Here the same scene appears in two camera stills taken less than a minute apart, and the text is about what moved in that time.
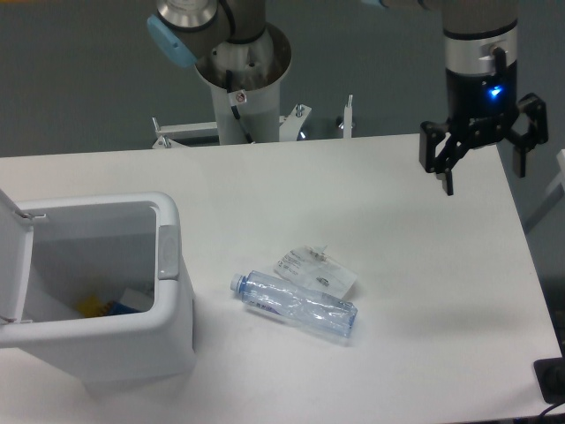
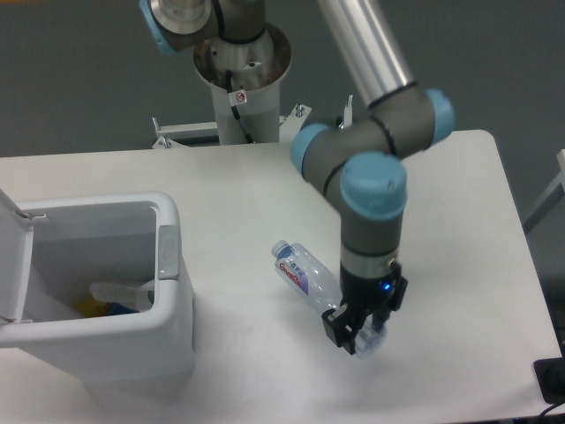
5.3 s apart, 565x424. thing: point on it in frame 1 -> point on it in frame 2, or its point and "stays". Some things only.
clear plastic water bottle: [296, 302] -> [303, 268]
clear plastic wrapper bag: [312, 266] -> [140, 299]
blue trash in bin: [116, 308] stays
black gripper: [482, 109] -> [362, 296]
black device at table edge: [550, 374] stays
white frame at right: [552, 198] stays
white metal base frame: [175, 135] stays
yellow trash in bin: [90, 306] stays
